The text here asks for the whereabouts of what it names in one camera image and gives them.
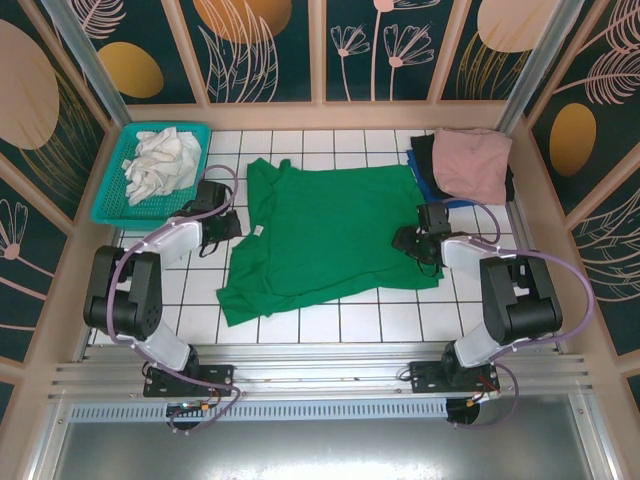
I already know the teal plastic basket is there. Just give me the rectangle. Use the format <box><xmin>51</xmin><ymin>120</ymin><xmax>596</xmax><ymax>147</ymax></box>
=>
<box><xmin>89</xmin><ymin>122</ymin><xmax>212</xmax><ymax>232</ymax></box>

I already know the green t-shirt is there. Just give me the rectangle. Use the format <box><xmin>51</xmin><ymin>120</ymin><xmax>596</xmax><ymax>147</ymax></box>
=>
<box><xmin>215</xmin><ymin>157</ymin><xmax>442</xmax><ymax>329</ymax></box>

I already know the folded blue t-shirt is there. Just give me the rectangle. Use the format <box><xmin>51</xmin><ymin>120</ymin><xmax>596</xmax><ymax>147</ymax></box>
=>
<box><xmin>404</xmin><ymin>149</ymin><xmax>481</xmax><ymax>211</ymax></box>

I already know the crumpled white t-shirt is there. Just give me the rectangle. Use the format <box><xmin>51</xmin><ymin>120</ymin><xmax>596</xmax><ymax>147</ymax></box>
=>
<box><xmin>122</xmin><ymin>127</ymin><xmax>204</xmax><ymax>207</ymax></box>

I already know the folded black t-shirt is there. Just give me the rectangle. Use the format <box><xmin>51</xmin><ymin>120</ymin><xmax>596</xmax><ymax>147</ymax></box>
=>
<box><xmin>409</xmin><ymin>133</ymin><xmax>517</xmax><ymax>204</ymax></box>

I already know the folded pink t-shirt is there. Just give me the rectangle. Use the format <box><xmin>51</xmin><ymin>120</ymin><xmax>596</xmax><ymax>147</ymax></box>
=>
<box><xmin>430</xmin><ymin>127</ymin><xmax>515</xmax><ymax>206</ymax></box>

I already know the grey metal sheet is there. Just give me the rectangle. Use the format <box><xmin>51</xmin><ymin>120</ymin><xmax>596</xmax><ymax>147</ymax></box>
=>
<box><xmin>29</xmin><ymin>394</ymin><xmax>621</xmax><ymax>480</ymax></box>

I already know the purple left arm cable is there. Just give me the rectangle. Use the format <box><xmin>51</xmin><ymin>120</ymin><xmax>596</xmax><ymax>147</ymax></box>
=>
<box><xmin>107</xmin><ymin>164</ymin><xmax>246</xmax><ymax>436</ymax></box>

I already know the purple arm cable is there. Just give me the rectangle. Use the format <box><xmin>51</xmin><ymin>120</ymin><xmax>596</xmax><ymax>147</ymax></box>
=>
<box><xmin>107</xmin><ymin>164</ymin><xmax>246</xmax><ymax>436</ymax></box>
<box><xmin>442</xmin><ymin>197</ymin><xmax>596</xmax><ymax>431</ymax></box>

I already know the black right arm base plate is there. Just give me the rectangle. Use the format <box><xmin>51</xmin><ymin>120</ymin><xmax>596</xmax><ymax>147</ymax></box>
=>
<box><xmin>408</xmin><ymin>360</ymin><xmax>501</xmax><ymax>396</ymax></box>

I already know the aluminium frame post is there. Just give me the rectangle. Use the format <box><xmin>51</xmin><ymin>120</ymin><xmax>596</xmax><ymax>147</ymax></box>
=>
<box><xmin>497</xmin><ymin>0</ymin><xmax>586</xmax><ymax>134</ymax></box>
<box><xmin>39</xmin><ymin>0</ymin><xmax>146</xmax><ymax>151</ymax></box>

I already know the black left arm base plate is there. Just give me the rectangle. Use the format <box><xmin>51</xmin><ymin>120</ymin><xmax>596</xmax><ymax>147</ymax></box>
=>
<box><xmin>143</xmin><ymin>364</ymin><xmax>236</xmax><ymax>399</ymax></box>

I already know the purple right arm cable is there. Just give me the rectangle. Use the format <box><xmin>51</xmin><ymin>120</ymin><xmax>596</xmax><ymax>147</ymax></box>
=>
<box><xmin>442</xmin><ymin>197</ymin><xmax>596</xmax><ymax>431</ymax></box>

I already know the aluminium mounting rail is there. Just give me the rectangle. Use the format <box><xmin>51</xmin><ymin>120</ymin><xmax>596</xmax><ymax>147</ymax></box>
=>
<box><xmin>47</xmin><ymin>342</ymin><xmax>591</xmax><ymax>401</ymax></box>

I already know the grey slotted cable duct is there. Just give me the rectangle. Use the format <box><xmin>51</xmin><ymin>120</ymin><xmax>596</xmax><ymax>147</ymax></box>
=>
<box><xmin>69</xmin><ymin>399</ymin><xmax>449</xmax><ymax>421</ymax></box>

